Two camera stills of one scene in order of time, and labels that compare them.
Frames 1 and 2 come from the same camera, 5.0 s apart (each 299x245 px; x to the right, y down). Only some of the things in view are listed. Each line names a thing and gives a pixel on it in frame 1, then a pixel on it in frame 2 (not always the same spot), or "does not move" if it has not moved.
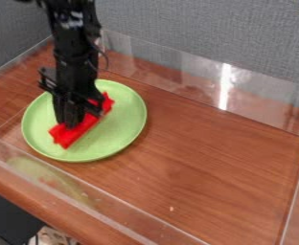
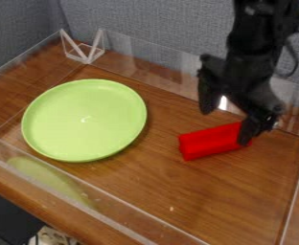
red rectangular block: [67, 135] -> [209, 142]
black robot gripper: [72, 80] -> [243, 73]
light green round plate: [114, 134] does not move
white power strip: [47, 235] does not move
